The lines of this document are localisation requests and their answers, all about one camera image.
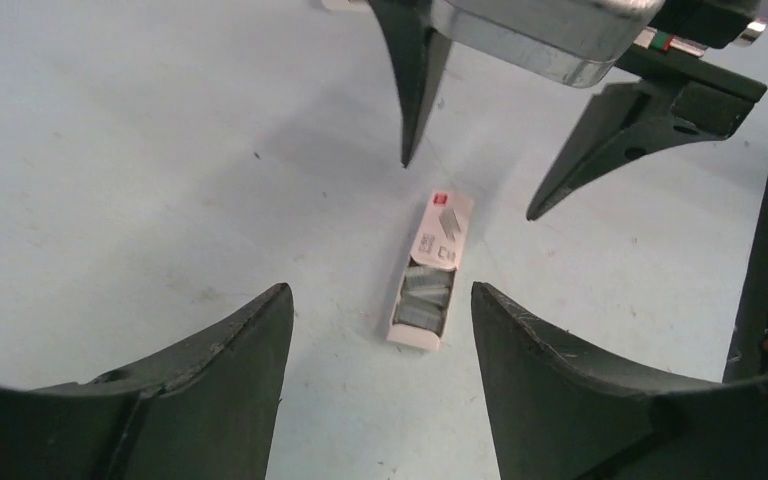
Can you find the small white staple box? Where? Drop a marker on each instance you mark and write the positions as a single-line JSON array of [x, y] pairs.
[[441, 236]]

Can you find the white staple tray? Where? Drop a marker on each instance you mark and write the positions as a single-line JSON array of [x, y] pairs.
[[422, 304]]

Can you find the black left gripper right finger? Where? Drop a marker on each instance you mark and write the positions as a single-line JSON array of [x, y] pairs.
[[560, 407]]

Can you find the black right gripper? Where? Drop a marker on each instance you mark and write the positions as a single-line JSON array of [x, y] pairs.
[[628, 121]]

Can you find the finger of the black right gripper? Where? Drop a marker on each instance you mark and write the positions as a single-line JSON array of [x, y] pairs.
[[418, 55]]

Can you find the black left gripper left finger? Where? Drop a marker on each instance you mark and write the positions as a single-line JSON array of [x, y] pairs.
[[202, 408]]

